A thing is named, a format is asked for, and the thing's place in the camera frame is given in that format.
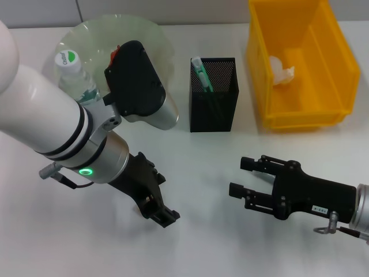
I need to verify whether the white paper ball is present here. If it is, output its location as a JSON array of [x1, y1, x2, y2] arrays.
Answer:
[[269, 55, 296, 87]]

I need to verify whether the black mesh pen holder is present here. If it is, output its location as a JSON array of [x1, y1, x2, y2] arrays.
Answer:
[[189, 57, 240, 133]]

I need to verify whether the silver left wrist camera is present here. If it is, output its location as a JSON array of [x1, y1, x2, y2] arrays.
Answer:
[[103, 40, 179, 131]]

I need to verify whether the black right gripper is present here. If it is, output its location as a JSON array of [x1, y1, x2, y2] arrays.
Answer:
[[228, 155, 359, 224]]

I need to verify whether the clear water bottle green label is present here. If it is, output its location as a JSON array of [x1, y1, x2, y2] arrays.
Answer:
[[54, 49, 101, 105]]

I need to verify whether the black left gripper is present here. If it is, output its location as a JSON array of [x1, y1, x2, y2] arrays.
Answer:
[[108, 151, 181, 229]]

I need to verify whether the yellow plastic storage bin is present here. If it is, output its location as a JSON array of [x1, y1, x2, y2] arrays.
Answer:
[[245, 0, 362, 133]]

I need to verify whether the mint green utility knife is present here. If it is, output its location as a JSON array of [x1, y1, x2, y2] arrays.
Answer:
[[191, 56, 216, 93]]

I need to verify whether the wrist cable with plug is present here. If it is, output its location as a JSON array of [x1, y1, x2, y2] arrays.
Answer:
[[39, 162, 95, 190], [313, 211, 369, 241]]

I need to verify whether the right wrist cable with plug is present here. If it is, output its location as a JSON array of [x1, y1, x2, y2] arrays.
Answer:
[[313, 211, 369, 241]]

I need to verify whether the wavy green glass fruit plate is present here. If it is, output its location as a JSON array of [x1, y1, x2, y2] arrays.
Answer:
[[54, 16, 176, 123]]

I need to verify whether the orange knitted toy fruit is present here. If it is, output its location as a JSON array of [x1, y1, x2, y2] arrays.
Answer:
[[104, 44, 121, 87]]

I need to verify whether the left wrist cable with plug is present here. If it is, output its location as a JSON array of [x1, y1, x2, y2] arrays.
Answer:
[[39, 162, 95, 190]]

